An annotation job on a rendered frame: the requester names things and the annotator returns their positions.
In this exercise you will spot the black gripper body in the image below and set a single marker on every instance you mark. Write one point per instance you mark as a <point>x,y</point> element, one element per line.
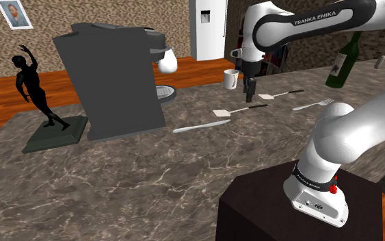
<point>253,69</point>

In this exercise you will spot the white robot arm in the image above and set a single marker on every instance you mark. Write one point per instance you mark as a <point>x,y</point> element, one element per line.
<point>345,133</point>

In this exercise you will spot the white mug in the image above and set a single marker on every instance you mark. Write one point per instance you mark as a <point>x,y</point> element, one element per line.
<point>229,80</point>

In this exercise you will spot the white refrigerator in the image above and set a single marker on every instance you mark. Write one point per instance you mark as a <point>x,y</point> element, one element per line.
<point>208,33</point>

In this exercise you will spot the silver fork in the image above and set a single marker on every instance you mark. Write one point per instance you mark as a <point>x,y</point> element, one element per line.
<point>312,105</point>

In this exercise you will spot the silver table knife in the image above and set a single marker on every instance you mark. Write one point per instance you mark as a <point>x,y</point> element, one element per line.
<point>198,126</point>

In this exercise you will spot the green wine bottle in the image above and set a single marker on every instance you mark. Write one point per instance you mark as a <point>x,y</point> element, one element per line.
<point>342,66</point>

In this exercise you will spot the grey thin kitchen tool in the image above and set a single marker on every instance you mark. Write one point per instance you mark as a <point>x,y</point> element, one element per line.
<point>378,63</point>

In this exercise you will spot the dark grey coffee machine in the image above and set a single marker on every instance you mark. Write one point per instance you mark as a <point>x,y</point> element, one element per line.
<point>112,83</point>

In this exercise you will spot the dark robot stand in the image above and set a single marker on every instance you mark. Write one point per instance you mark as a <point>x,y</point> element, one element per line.
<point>262,213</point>

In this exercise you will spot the black figure on green base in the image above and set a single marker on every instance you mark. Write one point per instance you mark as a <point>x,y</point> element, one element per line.
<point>28,80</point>

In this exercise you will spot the framed portrait wall picture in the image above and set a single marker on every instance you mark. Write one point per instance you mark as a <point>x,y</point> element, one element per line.
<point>13,13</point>

